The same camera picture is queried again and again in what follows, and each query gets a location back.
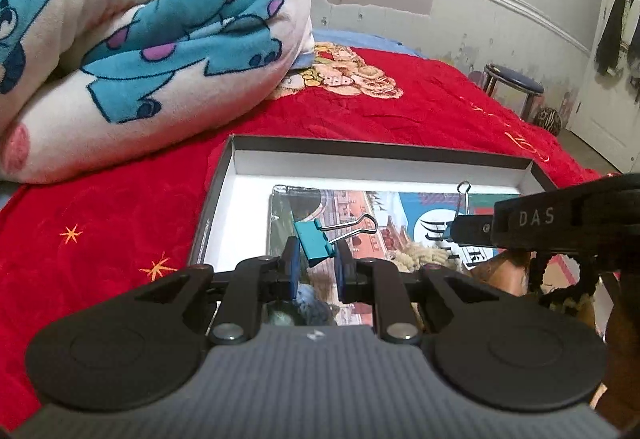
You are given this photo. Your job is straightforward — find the teal binder clip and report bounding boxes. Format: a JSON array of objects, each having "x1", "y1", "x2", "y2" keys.
[{"x1": 294, "y1": 214, "x2": 379, "y2": 268}]

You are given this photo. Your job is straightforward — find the red printed blanket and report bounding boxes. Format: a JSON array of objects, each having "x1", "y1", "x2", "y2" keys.
[{"x1": 0, "y1": 46, "x2": 616, "y2": 420}]

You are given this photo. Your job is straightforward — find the blue binder clip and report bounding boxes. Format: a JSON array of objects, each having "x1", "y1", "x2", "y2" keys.
[{"x1": 450, "y1": 182, "x2": 493, "y2": 245}]

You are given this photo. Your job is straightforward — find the tan paper packet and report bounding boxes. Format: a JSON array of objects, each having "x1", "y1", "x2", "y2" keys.
[{"x1": 470, "y1": 249, "x2": 533, "y2": 295}]

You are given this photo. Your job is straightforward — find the round dark stool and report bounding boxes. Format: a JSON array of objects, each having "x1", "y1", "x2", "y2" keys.
[{"x1": 481, "y1": 64, "x2": 546, "y2": 120}]

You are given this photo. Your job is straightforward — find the black shallow cardboard box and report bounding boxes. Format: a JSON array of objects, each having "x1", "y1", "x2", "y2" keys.
[{"x1": 187, "y1": 134, "x2": 561, "y2": 317}]

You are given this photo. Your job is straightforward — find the dark hanging clothes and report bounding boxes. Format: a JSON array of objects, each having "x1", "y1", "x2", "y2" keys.
[{"x1": 595, "y1": 0, "x2": 640, "y2": 102}]

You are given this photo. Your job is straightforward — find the cartoon monster printed blanket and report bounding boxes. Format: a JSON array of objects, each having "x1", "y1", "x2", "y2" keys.
[{"x1": 0, "y1": 0, "x2": 316, "y2": 185}]

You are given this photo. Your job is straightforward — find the black scrunchie with white trim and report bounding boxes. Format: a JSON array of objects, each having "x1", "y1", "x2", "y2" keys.
[{"x1": 525, "y1": 249, "x2": 603, "y2": 315}]

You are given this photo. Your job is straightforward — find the white door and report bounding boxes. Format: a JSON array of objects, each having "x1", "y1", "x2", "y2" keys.
[{"x1": 565, "y1": 0, "x2": 640, "y2": 172}]

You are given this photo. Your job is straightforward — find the cream scrunchie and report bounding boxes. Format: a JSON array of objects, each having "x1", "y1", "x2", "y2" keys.
[{"x1": 392, "y1": 244, "x2": 451, "y2": 272}]

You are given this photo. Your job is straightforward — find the colourful printed card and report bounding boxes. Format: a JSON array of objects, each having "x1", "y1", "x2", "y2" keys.
[{"x1": 267, "y1": 184, "x2": 526, "y2": 326}]

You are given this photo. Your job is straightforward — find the dark patterned ball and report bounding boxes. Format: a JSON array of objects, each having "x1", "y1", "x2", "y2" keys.
[{"x1": 532, "y1": 106, "x2": 563, "y2": 137}]

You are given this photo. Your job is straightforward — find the person's right hand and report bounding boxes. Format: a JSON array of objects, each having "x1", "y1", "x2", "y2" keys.
[{"x1": 595, "y1": 269, "x2": 640, "y2": 420}]

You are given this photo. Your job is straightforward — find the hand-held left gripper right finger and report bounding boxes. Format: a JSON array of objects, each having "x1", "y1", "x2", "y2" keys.
[{"x1": 334, "y1": 240, "x2": 495, "y2": 345}]

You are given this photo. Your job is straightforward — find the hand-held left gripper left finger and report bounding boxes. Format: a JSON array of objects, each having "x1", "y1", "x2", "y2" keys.
[{"x1": 142, "y1": 236, "x2": 303, "y2": 345}]

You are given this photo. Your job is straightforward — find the light blue scrunchie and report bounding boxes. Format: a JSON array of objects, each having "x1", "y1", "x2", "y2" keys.
[{"x1": 265, "y1": 284, "x2": 341, "y2": 327}]

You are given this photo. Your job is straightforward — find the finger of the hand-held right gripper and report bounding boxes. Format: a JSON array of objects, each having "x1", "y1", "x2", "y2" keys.
[{"x1": 452, "y1": 192, "x2": 579, "y2": 251}]

